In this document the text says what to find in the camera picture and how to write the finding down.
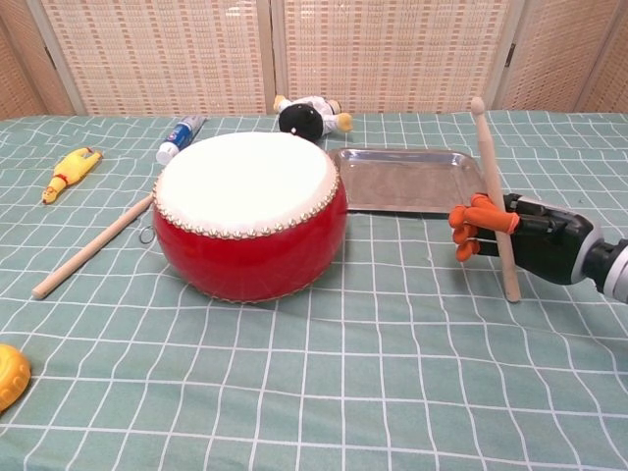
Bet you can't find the woven bamboo folding screen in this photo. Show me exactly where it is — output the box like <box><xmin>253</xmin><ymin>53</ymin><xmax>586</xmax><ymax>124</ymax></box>
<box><xmin>0</xmin><ymin>0</ymin><xmax>628</xmax><ymax>118</ymax></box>

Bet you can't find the green checked tablecloth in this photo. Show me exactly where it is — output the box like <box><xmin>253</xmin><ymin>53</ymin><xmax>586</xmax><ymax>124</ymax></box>
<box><xmin>0</xmin><ymin>110</ymin><xmax>628</xmax><ymax>471</ymax></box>

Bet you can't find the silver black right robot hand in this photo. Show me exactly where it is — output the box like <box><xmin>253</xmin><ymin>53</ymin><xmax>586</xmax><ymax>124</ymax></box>
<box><xmin>447</xmin><ymin>192</ymin><xmax>604</xmax><ymax>287</ymax></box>

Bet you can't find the yellow orange plastic toy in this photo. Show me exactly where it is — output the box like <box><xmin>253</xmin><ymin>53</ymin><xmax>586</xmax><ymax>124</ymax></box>
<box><xmin>0</xmin><ymin>342</ymin><xmax>32</xmax><ymax>414</ymax></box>

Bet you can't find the rectangular stainless steel tray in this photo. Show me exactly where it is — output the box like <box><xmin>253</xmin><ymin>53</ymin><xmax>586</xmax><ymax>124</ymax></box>
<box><xmin>327</xmin><ymin>147</ymin><xmax>496</xmax><ymax>221</ymax></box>

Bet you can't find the yellow rubber chicken toy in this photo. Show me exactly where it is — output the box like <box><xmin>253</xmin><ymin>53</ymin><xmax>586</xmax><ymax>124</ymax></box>
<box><xmin>40</xmin><ymin>147</ymin><xmax>105</xmax><ymax>206</ymax></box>

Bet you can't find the black and white plush doll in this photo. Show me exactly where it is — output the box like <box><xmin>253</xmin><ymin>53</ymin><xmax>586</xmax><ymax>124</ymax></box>
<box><xmin>273</xmin><ymin>94</ymin><xmax>354</xmax><ymax>139</ymax></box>

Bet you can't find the red drum with white skin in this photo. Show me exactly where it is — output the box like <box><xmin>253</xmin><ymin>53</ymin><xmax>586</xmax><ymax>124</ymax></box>
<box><xmin>150</xmin><ymin>131</ymin><xmax>350</xmax><ymax>304</ymax></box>

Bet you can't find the wooden drumstick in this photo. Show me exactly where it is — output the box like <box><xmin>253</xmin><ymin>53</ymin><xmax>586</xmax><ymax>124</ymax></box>
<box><xmin>31</xmin><ymin>194</ymin><xmax>156</xmax><ymax>300</ymax></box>
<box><xmin>470</xmin><ymin>96</ymin><xmax>522</xmax><ymax>304</ymax></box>

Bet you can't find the blue and white toothpaste tube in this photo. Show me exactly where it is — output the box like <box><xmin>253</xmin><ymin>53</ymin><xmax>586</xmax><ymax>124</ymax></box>
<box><xmin>155</xmin><ymin>115</ymin><xmax>208</xmax><ymax>166</ymax></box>

